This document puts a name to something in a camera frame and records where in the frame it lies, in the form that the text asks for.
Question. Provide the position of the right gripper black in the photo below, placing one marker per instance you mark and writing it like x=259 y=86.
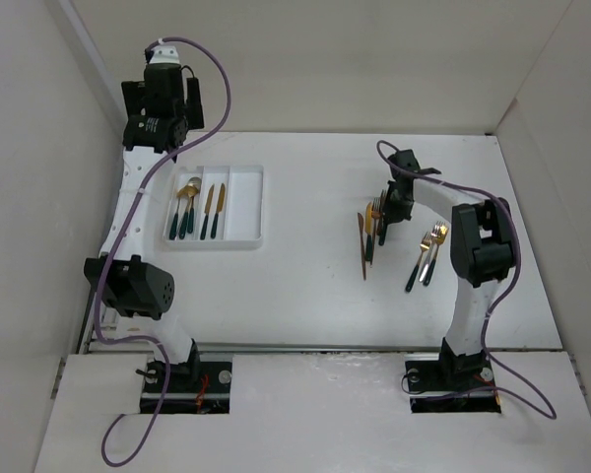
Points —
x=392 y=215

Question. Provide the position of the aluminium rail frame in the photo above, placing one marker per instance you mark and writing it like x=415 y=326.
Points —
x=88 y=342

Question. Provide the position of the gold knife green handle short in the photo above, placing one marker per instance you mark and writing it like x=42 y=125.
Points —
x=369 y=233

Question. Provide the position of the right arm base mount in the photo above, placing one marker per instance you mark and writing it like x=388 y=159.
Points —
x=449 y=383

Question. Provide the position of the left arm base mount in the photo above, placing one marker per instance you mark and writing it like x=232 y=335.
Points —
x=201 y=386

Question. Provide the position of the silver spoon thin handle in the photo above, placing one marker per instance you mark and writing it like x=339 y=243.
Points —
x=195 y=182

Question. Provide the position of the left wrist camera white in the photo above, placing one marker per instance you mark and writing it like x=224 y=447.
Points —
x=163 y=53

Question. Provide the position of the white divided utensil tray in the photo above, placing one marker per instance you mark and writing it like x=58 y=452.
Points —
x=240 y=222

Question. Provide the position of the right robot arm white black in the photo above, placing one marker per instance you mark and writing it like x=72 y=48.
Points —
x=483 y=249

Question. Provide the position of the gold spoon green handle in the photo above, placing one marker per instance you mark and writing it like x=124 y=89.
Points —
x=189 y=226
x=174 y=227
x=182 y=231

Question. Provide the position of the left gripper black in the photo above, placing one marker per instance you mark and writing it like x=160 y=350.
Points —
x=192 y=105

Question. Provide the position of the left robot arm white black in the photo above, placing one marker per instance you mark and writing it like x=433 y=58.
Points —
x=161 y=109

